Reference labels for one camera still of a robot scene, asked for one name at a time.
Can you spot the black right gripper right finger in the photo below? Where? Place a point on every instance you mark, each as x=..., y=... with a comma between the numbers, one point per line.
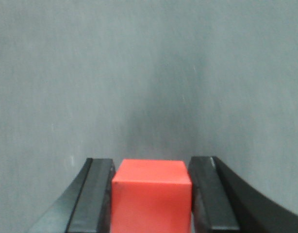
x=222, y=202

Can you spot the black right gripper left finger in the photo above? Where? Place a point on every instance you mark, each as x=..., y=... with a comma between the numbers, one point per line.
x=85, y=206

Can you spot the red magnetic cube block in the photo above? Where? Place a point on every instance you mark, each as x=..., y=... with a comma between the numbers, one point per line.
x=151, y=196

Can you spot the dark grey fabric mat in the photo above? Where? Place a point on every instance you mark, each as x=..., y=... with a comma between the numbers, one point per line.
x=147, y=79

